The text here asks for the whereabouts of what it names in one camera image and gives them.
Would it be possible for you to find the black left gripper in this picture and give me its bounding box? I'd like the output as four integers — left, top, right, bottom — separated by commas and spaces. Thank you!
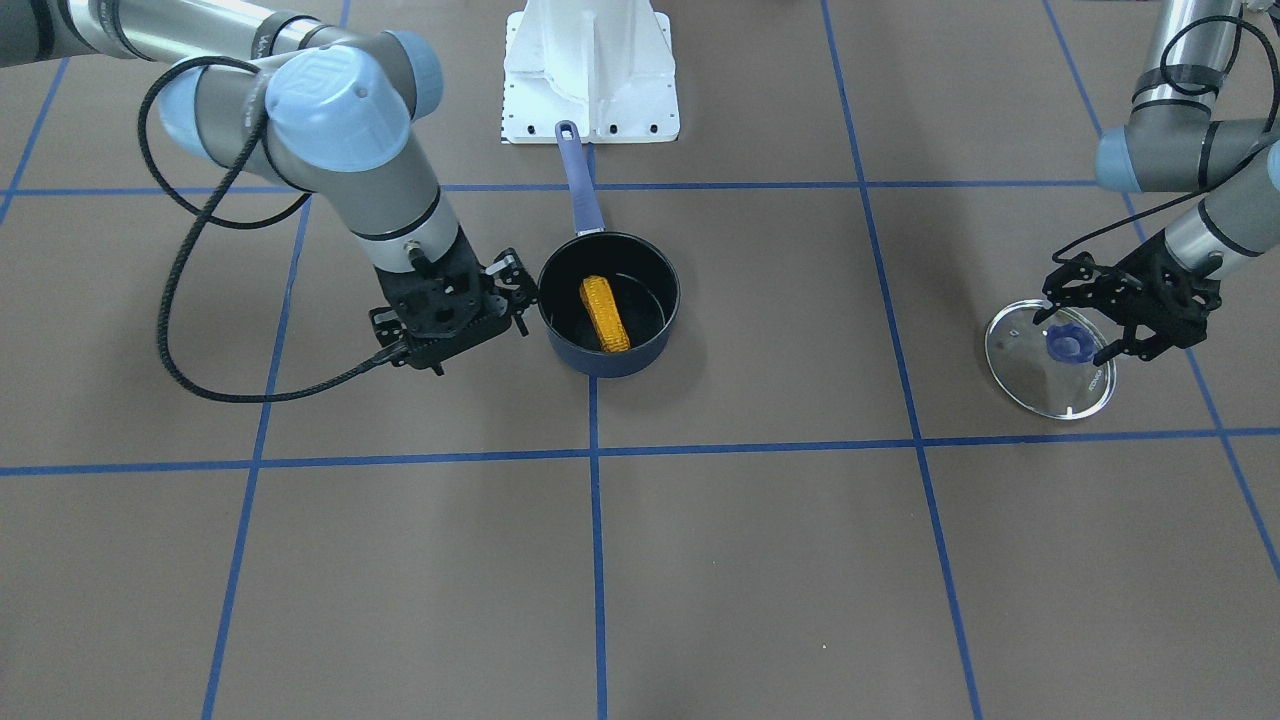
1036, 234, 1222, 366

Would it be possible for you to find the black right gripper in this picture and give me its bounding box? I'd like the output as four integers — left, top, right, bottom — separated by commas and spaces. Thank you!
440, 231, 539, 341

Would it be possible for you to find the glass lid blue knob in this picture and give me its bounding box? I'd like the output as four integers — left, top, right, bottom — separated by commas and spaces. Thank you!
984, 299, 1117, 421

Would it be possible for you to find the yellow corn cob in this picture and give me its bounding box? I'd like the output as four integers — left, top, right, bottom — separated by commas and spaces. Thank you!
579, 275, 631, 354

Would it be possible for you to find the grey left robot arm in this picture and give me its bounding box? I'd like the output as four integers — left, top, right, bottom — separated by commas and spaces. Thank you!
1033, 1, 1277, 366

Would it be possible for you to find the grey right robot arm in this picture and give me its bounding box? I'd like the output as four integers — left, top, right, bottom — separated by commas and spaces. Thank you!
3, 1, 536, 345

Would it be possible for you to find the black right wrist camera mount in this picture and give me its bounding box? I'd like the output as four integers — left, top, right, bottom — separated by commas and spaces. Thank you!
369, 269, 498, 375

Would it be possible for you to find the black braided cable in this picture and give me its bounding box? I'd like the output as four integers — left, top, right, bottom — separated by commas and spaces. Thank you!
1050, 10, 1251, 266
137, 55, 411, 405

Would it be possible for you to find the blue saucepan with handle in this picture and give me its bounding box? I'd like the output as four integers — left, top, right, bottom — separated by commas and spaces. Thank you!
538, 120, 682, 378

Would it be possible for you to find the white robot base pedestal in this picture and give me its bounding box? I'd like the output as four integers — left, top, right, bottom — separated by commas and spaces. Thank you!
499, 1, 681, 145

